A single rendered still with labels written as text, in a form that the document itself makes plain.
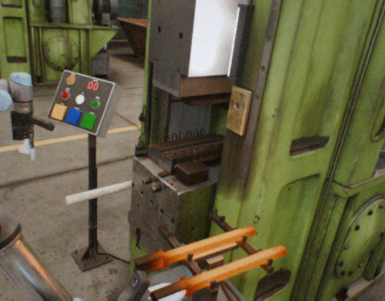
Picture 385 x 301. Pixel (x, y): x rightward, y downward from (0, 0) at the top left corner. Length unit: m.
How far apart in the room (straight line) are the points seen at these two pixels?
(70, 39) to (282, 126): 5.29
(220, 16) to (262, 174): 0.61
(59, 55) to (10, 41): 0.69
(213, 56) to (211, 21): 0.14
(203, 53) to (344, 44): 0.54
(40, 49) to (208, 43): 4.93
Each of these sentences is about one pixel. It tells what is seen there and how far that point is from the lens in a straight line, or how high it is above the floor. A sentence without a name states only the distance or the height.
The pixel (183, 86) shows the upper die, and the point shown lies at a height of 1.31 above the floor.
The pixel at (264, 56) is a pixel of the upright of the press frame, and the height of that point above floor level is 1.49.
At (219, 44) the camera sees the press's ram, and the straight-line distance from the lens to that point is 1.48.
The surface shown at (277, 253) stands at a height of 0.96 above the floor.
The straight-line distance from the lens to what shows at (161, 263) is 1.10.
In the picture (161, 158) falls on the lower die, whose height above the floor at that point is 0.96.
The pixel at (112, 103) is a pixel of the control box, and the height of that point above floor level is 1.10.
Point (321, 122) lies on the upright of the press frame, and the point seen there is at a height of 1.22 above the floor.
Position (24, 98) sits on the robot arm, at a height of 1.20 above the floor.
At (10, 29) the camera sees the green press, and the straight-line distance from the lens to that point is 6.25.
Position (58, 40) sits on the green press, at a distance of 6.25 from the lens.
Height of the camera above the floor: 1.67
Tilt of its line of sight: 24 degrees down
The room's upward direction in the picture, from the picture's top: 7 degrees clockwise
